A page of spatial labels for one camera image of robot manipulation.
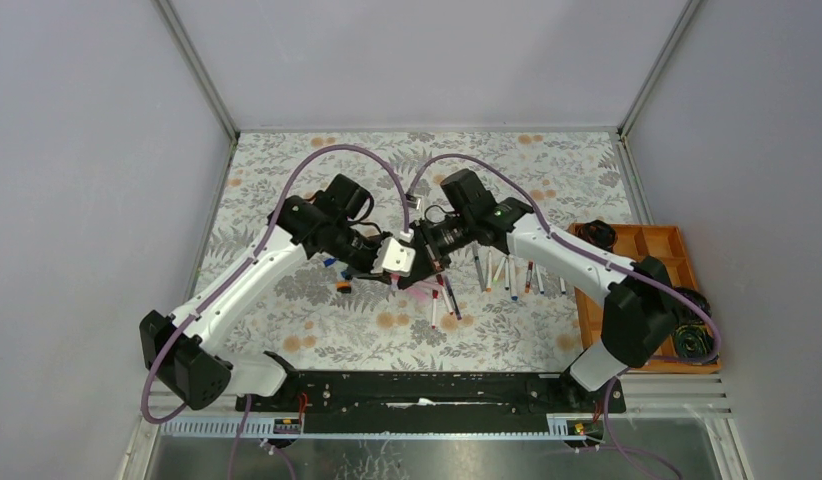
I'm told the black green coiled strap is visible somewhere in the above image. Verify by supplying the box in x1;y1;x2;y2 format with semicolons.
679;286;713;319
672;324;717;362

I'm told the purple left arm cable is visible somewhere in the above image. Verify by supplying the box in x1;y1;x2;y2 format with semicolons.
140;144;412;425

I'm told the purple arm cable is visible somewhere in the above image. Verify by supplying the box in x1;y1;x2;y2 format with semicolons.
140;144;412;425
407;153;722;478

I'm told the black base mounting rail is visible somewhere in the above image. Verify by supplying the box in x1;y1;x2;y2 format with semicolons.
235;370;626;427

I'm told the red orange gel pen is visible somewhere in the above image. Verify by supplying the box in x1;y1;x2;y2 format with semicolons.
524;260;534;294

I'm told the orange wooden compartment tray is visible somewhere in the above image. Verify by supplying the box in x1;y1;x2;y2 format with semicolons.
575;224;721;374

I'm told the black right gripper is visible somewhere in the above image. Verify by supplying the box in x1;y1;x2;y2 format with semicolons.
401;211;476;291

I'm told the white marker blue eraser cap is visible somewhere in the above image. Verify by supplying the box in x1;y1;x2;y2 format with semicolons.
534;265;545;295

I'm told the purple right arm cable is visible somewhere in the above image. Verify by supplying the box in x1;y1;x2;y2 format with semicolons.
407;153;722;478

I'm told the white marker orange cap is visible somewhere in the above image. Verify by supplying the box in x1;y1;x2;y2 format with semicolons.
485;249;494;292

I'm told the floral patterned table mat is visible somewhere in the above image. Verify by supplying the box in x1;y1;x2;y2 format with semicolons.
197;132;633;371

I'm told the pink highlighter marker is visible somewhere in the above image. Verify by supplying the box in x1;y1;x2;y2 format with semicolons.
390;276;440;304

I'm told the purple pen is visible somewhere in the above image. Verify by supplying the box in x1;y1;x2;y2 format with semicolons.
443;274;463;321

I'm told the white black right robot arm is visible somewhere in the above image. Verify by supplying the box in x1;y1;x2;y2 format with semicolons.
399;169;678;412

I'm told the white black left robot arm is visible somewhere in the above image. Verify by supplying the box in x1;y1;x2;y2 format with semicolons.
139;174;381;411

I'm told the slotted aluminium cable duct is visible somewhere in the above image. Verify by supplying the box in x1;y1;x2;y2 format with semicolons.
160;415;585;440

